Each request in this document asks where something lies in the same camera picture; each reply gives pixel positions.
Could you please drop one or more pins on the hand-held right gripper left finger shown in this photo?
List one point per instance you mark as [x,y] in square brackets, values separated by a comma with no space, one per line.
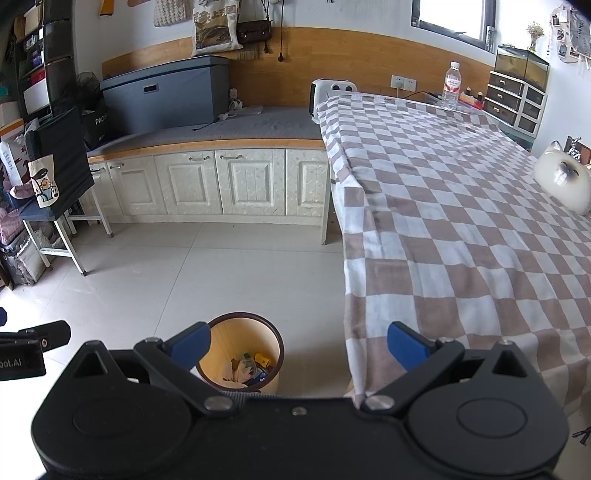
[187,346]

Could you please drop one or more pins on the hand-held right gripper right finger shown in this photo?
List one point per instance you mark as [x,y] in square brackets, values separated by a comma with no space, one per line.
[408,346]

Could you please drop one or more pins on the round wooden waste bin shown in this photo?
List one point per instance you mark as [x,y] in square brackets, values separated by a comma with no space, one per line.
[221,339]

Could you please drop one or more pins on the light blue snack packet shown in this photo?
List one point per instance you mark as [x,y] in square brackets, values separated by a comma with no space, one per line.
[247,364]

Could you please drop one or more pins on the brown shoulder bag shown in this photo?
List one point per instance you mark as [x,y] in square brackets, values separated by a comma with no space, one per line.
[254,32]

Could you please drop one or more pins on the pile of clear storage bags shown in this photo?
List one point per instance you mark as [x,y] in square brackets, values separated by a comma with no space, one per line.
[23,263]

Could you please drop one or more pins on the yellow box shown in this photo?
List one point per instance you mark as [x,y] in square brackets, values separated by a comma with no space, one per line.
[264,358]

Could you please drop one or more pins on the white metal chair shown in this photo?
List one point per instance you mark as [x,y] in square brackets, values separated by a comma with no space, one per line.
[60,240]

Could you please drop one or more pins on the cartoon print tote bag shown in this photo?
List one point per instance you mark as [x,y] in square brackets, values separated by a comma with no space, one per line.
[44,182]

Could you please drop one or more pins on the brown white checkered blanket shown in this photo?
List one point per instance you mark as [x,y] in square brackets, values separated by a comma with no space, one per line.
[438,207]

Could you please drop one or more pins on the white printed paper bag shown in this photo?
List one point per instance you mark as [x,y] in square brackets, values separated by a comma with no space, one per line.
[14,157]

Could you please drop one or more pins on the white cabinet unit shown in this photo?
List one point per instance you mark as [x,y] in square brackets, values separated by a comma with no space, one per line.
[249,180]

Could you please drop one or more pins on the black cloth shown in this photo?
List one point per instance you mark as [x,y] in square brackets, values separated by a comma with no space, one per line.
[69,152]

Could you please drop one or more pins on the black paper bag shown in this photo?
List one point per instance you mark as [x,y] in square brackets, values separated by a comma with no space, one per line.
[99,122]

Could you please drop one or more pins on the white cat pillow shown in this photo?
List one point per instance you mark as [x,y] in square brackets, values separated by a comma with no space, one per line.
[561,182]

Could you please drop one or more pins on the white power strip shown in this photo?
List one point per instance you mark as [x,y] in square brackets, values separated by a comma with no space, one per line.
[251,110]

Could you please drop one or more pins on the clear glass tray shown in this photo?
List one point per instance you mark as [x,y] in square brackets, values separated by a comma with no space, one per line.
[461,102]

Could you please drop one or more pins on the blue-grey storage box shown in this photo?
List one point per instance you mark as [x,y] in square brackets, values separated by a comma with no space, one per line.
[166,92]

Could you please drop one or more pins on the red label water bottle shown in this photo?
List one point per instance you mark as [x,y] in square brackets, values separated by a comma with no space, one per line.
[451,87]

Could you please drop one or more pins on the black shelf unit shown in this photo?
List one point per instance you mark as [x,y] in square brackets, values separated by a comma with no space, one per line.
[46,55]

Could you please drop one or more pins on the dark drawer organizer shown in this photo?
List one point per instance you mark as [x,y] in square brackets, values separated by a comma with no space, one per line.
[512,99]

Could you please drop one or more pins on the glass fish tank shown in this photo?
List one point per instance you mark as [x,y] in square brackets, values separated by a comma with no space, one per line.
[521,64]

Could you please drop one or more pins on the printed canvas tote bag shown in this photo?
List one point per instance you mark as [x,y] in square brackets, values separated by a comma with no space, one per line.
[216,27]

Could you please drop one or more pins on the cream knitted bag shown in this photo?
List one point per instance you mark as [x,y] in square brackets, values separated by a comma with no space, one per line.
[171,13]

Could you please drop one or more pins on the dark framed window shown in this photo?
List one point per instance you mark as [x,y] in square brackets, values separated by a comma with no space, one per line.
[452,14]

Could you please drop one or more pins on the dried flower bunch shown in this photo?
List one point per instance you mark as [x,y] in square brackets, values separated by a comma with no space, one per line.
[534,32]

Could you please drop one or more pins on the white wall socket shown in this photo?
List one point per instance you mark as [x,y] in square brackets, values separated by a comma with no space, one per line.
[403,83]

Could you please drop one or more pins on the photo collage wall board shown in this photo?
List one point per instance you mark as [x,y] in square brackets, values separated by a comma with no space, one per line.
[575,32]

